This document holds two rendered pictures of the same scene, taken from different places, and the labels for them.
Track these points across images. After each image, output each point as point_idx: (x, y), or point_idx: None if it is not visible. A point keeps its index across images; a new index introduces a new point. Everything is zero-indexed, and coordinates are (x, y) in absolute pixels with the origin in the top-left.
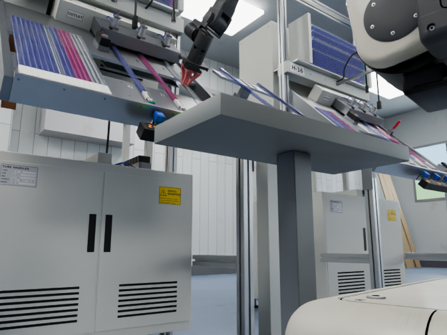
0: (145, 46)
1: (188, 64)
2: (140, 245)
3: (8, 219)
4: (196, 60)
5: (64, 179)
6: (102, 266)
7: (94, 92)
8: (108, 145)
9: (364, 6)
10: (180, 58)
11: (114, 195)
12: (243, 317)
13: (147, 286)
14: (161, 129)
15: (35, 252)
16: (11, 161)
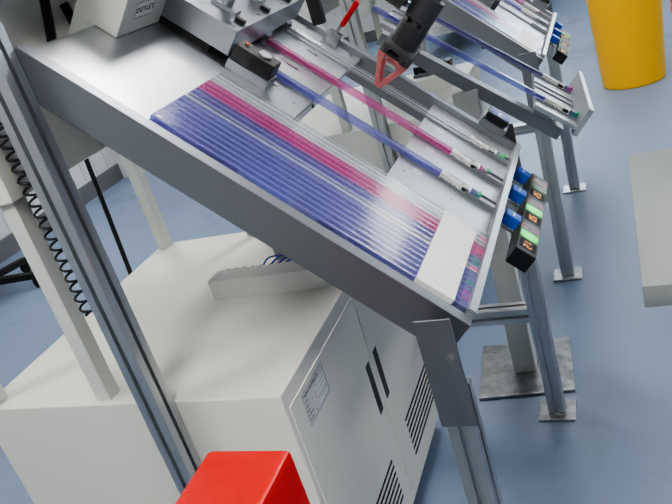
0: (273, 20)
1: (412, 60)
2: (398, 356)
3: (334, 456)
4: (417, 46)
5: (338, 348)
6: (392, 416)
7: (493, 250)
8: (94, 174)
9: None
10: (389, 49)
11: (367, 318)
12: (553, 371)
13: (415, 395)
14: (667, 293)
15: (360, 465)
16: (304, 383)
